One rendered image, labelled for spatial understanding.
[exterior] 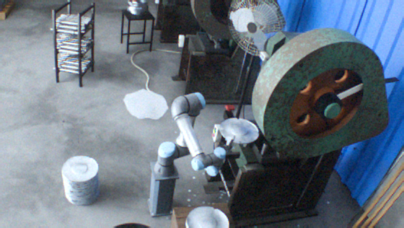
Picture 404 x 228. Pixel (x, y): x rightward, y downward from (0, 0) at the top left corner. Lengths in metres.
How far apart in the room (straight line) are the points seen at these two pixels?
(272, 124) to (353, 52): 0.60
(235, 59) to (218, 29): 0.59
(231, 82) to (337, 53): 2.46
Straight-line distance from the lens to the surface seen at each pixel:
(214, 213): 2.42
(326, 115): 1.97
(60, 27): 4.10
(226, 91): 4.19
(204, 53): 3.84
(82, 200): 2.84
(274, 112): 1.85
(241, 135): 2.45
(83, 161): 2.83
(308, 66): 1.78
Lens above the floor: 2.25
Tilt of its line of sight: 35 degrees down
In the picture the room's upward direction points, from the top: 11 degrees clockwise
